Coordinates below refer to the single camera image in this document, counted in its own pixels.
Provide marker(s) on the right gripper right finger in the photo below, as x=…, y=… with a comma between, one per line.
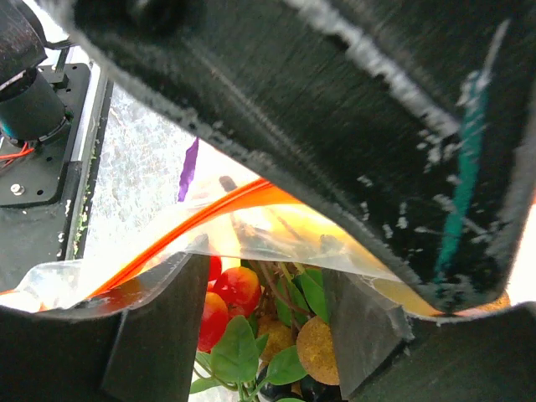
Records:
x=385, y=354

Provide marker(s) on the fake brown longan bunch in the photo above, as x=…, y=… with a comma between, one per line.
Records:
x=314, y=347

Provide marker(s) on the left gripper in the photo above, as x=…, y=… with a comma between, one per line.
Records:
x=410, y=124

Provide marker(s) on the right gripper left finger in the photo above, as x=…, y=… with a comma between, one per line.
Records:
x=136, y=342

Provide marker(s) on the fake red cherry bunch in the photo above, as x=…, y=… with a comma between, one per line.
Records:
x=230, y=293

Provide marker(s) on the fake dark grape bunch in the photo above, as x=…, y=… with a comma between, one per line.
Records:
x=306, y=389

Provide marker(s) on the clear zip top bag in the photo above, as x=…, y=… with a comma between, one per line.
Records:
x=233, y=214

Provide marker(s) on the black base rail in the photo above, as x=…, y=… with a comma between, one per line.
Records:
x=49, y=130

